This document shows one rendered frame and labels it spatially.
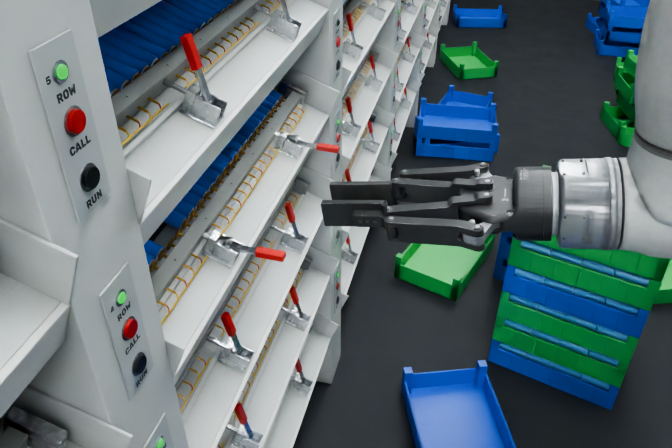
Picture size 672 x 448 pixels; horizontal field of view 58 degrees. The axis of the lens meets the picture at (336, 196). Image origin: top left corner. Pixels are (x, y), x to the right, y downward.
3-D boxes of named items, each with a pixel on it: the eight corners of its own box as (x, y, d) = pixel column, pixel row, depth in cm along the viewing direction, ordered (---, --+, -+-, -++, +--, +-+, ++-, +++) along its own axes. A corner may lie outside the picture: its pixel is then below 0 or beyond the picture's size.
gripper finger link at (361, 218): (402, 221, 64) (398, 238, 62) (355, 221, 66) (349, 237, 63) (400, 209, 63) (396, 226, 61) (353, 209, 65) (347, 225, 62)
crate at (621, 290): (661, 257, 140) (672, 229, 136) (649, 312, 126) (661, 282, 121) (531, 219, 153) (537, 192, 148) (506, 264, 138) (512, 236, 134)
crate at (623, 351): (642, 308, 149) (651, 283, 145) (629, 364, 135) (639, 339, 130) (520, 268, 162) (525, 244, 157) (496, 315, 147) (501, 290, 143)
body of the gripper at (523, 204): (552, 150, 63) (460, 152, 65) (556, 195, 56) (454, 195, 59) (550, 210, 67) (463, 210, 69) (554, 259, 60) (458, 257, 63)
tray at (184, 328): (321, 134, 112) (339, 91, 106) (164, 402, 63) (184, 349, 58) (222, 86, 112) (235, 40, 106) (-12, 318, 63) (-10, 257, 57)
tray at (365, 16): (388, 17, 168) (410, -30, 160) (333, 112, 120) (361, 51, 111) (322, -15, 168) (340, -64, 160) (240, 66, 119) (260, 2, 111)
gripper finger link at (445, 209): (492, 221, 64) (494, 229, 63) (385, 231, 65) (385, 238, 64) (491, 189, 62) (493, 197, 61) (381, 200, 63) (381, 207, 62)
